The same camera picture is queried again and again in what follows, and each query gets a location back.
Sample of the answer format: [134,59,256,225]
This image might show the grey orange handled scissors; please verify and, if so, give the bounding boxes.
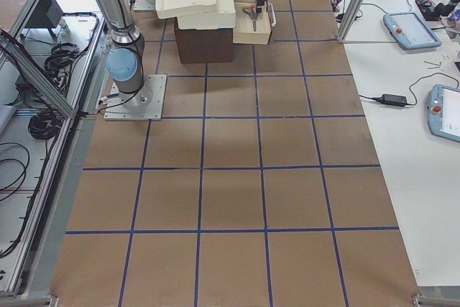
[243,5,257,32]

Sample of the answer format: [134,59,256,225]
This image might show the light wooden drawer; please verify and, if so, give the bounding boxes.
[233,0,276,45]

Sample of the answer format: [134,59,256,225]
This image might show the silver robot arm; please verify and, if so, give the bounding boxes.
[96,0,152,108]

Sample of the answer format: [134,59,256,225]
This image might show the dark brown wooden cabinet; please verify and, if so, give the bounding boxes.
[174,19,234,64]

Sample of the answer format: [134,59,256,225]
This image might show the blue teach pendant far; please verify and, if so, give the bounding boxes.
[382,12,441,50]

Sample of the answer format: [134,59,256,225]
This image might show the blue teach pendant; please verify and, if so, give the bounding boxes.
[382,12,441,50]
[428,84,459,142]

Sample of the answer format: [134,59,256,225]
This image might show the black power adapter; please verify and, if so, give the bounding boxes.
[372,93,408,107]

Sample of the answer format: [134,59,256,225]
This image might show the blue teach pendant near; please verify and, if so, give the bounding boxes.
[428,84,459,142]

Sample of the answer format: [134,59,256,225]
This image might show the white drawer handle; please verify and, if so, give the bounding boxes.
[267,3,277,27]

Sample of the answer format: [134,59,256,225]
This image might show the aluminium frame post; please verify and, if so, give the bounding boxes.
[336,0,382,45]

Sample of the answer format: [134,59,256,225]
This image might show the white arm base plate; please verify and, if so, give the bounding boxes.
[103,75,167,121]

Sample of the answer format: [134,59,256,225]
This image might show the black coiled cables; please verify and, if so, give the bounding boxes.
[14,42,80,142]

